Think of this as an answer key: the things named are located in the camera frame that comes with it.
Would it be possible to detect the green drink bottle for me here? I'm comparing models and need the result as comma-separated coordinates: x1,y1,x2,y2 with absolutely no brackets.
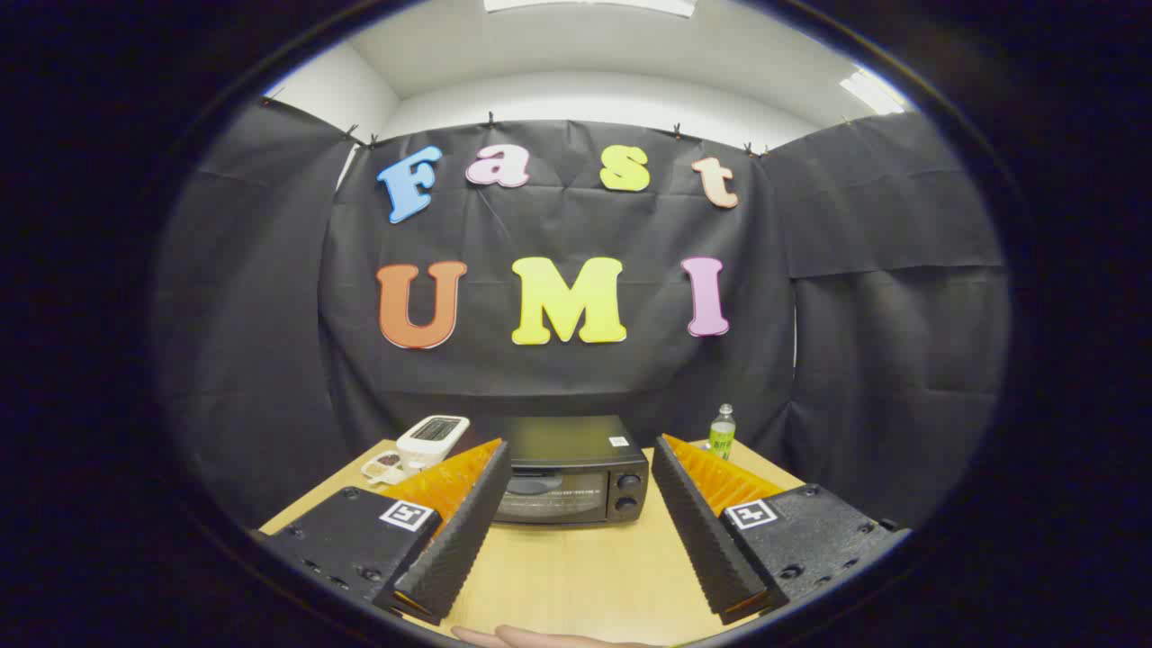
708,404,737,462

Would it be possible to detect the black toaster oven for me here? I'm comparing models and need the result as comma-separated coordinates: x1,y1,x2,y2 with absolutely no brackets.
468,415,651,527

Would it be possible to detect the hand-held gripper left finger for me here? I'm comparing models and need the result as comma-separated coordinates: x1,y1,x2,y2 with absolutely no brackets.
256,438,514,626

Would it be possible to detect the white pop-up toaster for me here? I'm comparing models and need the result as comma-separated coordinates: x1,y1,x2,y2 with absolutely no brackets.
396,415,471,469

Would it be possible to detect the ceiling light panel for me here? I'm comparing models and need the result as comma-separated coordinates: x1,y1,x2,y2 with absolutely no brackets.
483,0,698,19
839,69,905,116

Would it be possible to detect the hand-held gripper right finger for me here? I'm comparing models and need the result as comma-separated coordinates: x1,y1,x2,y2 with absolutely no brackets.
652,435,910,626

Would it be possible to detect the small white snack dish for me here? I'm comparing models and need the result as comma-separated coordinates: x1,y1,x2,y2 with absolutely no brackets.
362,452,424,487

